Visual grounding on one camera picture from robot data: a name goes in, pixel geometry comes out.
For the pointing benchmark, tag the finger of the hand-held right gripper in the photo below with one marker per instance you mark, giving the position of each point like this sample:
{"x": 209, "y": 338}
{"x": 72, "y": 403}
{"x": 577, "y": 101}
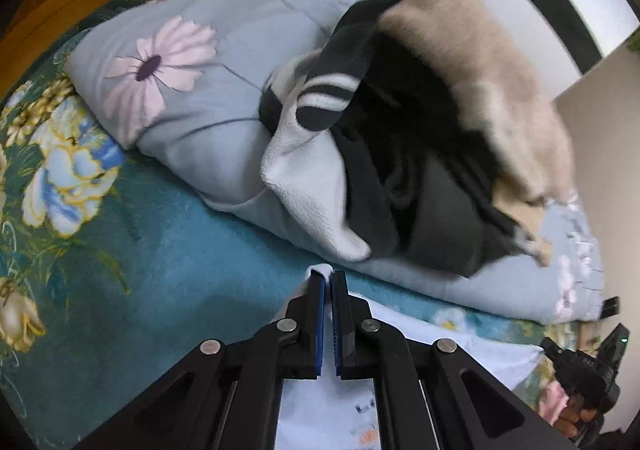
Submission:
{"x": 554, "y": 350}

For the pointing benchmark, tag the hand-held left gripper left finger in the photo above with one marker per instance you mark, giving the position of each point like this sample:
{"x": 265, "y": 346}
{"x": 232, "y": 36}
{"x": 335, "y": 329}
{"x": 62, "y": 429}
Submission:
{"x": 318, "y": 325}

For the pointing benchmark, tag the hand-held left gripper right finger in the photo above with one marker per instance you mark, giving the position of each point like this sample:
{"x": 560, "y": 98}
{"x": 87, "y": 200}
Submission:
{"x": 338, "y": 325}

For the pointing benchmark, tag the pink garment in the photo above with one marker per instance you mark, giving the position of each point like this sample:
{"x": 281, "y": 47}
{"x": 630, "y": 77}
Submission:
{"x": 552, "y": 402}

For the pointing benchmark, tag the light blue garment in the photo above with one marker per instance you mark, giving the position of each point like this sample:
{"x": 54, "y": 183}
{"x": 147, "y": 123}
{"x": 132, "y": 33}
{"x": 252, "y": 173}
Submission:
{"x": 482, "y": 352}

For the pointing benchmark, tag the pile of dark clothes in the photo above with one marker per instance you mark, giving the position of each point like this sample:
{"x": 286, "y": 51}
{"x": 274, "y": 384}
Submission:
{"x": 345, "y": 45}

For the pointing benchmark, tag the person's right hand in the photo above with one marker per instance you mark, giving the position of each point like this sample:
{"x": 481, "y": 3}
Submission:
{"x": 575, "y": 419}

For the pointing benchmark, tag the white fleece garment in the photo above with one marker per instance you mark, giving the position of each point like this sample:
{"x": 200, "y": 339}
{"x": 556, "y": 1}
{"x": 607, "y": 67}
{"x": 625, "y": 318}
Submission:
{"x": 310, "y": 180}

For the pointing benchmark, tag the teal floral bed sheet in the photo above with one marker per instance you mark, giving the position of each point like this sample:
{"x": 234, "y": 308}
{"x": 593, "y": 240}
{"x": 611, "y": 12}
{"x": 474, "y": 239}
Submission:
{"x": 165, "y": 255}

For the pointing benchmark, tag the black garment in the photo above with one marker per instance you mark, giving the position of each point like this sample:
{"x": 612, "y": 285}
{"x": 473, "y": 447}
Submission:
{"x": 415, "y": 120}

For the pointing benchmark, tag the grey floral quilt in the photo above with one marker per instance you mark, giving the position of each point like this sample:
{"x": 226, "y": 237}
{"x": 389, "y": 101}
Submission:
{"x": 210, "y": 95}

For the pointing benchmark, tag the beige fleece garment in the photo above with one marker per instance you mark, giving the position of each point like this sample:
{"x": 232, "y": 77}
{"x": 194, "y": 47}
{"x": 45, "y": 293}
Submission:
{"x": 475, "y": 55}

